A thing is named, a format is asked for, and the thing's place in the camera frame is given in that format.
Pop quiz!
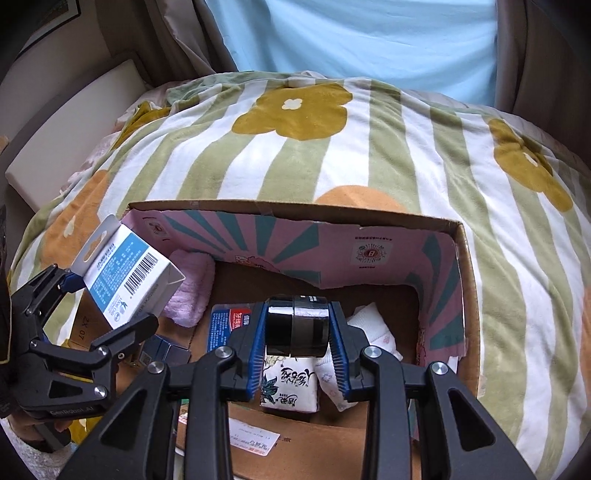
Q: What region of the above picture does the person's left hand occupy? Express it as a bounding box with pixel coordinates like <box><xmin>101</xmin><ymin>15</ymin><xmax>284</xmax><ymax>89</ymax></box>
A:
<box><xmin>13</xmin><ymin>414</ymin><xmax>63</xmax><ymax>435</ymax></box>

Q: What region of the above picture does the black round container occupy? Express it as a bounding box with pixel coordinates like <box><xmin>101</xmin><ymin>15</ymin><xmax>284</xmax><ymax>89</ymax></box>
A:
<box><xmin>263</xmin><ymin>295</ymin><xmax>332</xmax><ymax>359</ymax></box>

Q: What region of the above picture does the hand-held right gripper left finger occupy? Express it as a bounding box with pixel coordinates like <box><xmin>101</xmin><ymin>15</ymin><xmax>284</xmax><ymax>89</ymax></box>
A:
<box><xmin>60</xmin><ymin>300</ymin><xmax>271</xmax><ymax>480</ymax></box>

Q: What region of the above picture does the white headboard cushion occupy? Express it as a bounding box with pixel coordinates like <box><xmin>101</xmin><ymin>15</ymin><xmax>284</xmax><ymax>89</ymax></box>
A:
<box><xmin>4</xmin><ymin>57</ymin><xmax>149</xmax><ymax>211</ymax></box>

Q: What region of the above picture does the white printed tissue packet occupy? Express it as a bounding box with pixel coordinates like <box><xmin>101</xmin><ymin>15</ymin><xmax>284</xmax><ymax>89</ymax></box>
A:
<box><xmin>258</xmin><ymin>353</ymin><xmax>321</xmax><ymax>414</ymax></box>

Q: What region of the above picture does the white and blue carton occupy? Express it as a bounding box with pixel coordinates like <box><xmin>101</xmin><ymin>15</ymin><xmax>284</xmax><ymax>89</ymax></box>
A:
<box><xmin>71</xmin><ymin>213</ymin><xmax>187</xmax><ymax>331</ymax></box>

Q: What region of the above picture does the grey headboard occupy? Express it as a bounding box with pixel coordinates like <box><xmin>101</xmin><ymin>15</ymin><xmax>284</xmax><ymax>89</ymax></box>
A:
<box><xmin>0</xmin><ymin>50</ymin><xmax>140</xmax><ymax>186</ymax></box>

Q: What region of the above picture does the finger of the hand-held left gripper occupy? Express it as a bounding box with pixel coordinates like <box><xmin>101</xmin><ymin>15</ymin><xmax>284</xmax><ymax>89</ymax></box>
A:
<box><xmin>10</xmin><ymin>264</ymin><xmax>88</xmax><ymax>345</ymax></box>
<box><xmin>31</xmin><ymin>313</ymin><xmax>161</xmax><ymax>403</ymax></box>

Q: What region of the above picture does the small blue box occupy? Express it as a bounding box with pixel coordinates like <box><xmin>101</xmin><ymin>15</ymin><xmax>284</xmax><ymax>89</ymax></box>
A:
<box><xmin>140</xmin><ymin>333</ymin><xmax>193</xmax><ymax>368</ymax></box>

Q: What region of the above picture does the wall poster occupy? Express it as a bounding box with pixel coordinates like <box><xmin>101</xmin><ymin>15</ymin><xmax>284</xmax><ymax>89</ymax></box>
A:
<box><xmin>9</xmin><ymin>0</ymin><xmax>85</xmax><ymax>57</ymax></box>

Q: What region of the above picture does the blue and red plastic case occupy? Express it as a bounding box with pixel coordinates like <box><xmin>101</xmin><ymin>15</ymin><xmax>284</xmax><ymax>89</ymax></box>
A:
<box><xmin>208</xmin><ymin>302</ymin><xmax>260</xmax><ymax>354</ymax></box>

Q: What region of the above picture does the striped floral blanket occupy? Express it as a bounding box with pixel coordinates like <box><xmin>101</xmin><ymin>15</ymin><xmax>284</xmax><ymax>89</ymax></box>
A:
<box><xmin>9</xmin><ymin>71</ymin><xmax>591</xmax><ymax>480</ymax></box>

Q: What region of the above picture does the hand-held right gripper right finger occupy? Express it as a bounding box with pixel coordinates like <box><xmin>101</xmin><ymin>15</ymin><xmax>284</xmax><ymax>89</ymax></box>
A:
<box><xmin>326</xmin><ymin>300</ymin><xmax>537</xmax><ymax>480</ymax></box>

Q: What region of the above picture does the light blue cloth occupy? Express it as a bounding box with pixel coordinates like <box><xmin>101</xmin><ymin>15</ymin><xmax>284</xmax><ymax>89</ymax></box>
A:
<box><xmin>202</xmin><ymin>0</ymin><xmax>500</xmax><ymax>110</ymax></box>

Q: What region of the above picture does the pink printed cardboard box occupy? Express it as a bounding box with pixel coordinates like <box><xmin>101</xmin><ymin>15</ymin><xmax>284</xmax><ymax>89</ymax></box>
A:
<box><xmin>60</xmin><ymin>199</ymin><xmax>484</xmax><ymax>480</ymax></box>

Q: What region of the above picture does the purple towel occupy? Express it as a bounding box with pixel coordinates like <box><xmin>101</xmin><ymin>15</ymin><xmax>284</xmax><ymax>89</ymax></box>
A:
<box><xmin>159</xmin><ymin>248</ymin><xmax>216</xmax><ymax>329</ymax></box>

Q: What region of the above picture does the brown curtain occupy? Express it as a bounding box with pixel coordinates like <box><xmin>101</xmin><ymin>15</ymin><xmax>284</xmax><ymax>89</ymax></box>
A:
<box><xmin>139</xmin><ymin>0</ymin><xmax>239</xmax><ymax>89</ymax></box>
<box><xmin>491</xmin><ymin>0</ymin><xmax>591</xmax><ymax>154</ymax></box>

